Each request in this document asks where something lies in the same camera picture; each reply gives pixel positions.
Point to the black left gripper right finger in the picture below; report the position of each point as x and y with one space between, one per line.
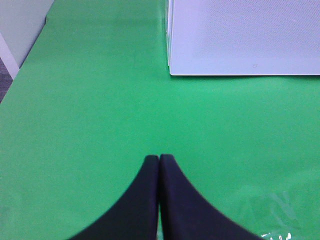
186 215

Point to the green table mat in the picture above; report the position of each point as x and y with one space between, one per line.
94 97

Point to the white panel at mat edge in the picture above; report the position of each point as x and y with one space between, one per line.
21 22

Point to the white microwave door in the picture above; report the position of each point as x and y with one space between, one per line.
243 37

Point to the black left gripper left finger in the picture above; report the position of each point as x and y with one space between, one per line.
135 214

